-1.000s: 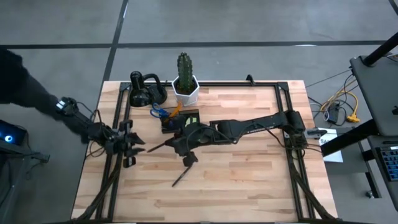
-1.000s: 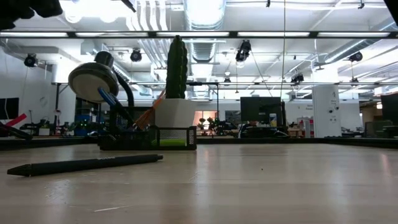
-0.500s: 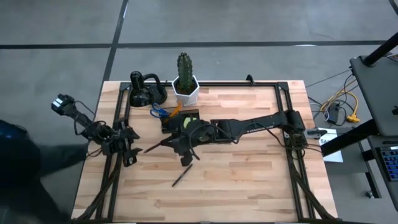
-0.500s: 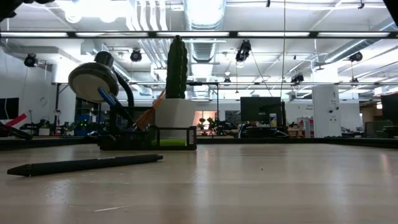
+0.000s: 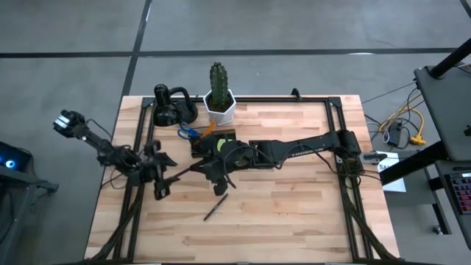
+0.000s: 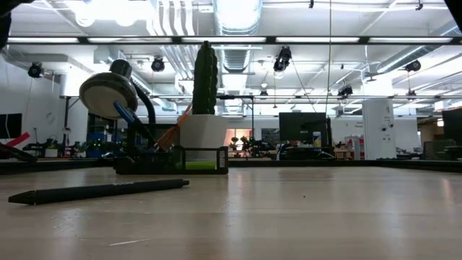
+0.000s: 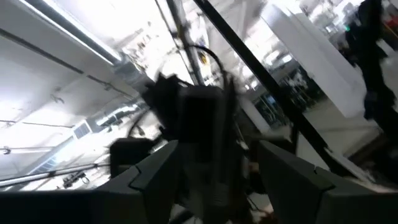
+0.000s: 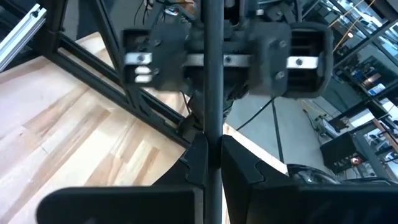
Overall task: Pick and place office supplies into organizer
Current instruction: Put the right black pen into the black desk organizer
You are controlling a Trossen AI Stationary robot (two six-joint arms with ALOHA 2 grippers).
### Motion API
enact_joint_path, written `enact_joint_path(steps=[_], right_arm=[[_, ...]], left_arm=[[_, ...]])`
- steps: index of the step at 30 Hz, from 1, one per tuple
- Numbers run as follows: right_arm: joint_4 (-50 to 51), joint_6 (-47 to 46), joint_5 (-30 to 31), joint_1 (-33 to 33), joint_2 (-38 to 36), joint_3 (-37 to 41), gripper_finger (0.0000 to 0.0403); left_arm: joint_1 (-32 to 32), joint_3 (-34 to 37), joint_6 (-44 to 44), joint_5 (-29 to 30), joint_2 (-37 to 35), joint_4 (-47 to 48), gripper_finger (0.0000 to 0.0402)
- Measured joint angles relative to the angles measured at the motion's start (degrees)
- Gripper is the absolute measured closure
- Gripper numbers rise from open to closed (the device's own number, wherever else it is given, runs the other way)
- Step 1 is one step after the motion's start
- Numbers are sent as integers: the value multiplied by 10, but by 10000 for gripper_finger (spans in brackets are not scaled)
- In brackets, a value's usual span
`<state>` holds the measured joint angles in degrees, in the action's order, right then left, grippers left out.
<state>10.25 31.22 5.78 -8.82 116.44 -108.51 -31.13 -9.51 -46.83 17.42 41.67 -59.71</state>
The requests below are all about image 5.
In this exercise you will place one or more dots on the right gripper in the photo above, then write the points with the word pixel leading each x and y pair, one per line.
pixel 235 156

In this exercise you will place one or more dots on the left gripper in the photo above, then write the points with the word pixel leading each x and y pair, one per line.
pixel 154 169

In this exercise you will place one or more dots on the orange pencil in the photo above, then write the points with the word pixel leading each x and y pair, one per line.
pixel 209 129
pixel 205 135

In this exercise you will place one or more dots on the green sticky note pad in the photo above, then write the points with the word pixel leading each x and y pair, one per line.
pixel 225 141

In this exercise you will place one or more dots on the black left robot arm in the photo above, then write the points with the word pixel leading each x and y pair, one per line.
pixel 103 147

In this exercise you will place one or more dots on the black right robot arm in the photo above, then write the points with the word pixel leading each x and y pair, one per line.
pixel 305 145

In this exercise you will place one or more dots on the black mesh desk organizer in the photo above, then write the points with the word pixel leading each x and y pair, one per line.
pixel 224 132

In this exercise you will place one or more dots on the white hexagonal plant pot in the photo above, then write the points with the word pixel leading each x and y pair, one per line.
pixel 221 117

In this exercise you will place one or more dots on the black tape dispenser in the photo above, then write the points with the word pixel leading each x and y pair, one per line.
pixel 165 110

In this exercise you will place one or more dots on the green cactus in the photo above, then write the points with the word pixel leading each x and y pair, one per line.
pixel 219 84

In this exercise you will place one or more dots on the black clamp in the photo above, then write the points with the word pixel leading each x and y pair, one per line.
pixel 295 94

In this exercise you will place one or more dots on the grey cart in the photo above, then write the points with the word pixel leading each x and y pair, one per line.
pixel 18 206

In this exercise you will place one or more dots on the blue lit device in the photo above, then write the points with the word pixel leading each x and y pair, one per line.
pixel 13 158

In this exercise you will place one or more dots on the white paper sheet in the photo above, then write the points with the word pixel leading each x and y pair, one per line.
pixel 395 182

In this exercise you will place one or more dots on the black power strip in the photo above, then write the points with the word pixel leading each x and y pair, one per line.
pixel 395 134

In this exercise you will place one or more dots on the black workstation stand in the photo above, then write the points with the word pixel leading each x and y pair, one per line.
pixel 449 110

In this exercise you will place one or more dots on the lit keyboard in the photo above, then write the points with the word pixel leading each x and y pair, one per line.
pixel 461 193

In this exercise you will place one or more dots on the black metal table frame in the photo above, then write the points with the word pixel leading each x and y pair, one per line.
pixel 257 99

